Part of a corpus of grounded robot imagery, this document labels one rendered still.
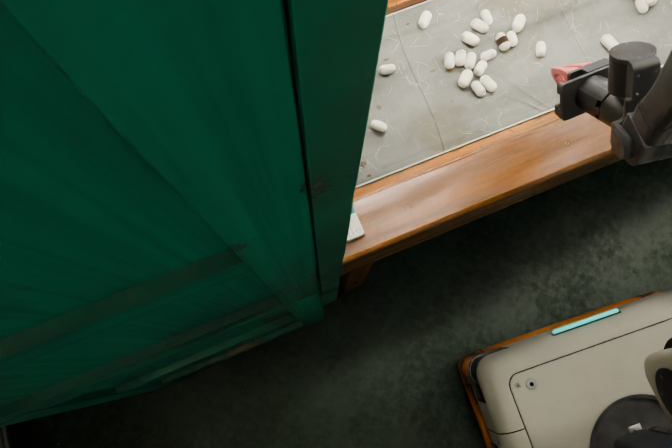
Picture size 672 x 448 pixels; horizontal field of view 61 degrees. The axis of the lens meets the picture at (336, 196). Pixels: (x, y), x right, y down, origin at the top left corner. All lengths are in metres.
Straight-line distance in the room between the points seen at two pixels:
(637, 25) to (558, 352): 0.77
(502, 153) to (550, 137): 0.09
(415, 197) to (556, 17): 0.48
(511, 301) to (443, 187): 0.85
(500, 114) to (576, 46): 0.21
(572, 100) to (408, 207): 0.31
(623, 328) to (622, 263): 0.38
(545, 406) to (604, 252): 0.60
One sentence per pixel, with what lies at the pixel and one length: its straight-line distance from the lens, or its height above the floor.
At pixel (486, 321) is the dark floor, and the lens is 1.80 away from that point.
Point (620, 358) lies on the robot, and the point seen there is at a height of 0.28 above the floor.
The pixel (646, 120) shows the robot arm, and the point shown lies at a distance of 0.82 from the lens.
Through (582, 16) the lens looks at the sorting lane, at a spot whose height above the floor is 0.74.
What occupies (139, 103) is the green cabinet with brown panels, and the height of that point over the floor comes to 1.58.
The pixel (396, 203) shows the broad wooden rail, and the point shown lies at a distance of 1.01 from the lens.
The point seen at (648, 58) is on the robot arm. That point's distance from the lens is 0.87.
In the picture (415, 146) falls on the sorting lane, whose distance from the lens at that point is 1.07.
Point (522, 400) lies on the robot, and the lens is 1.53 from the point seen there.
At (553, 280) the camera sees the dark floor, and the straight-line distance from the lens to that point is 1.87.
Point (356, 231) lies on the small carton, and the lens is 0.97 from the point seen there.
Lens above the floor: 1.73
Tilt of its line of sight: 75 degrees down
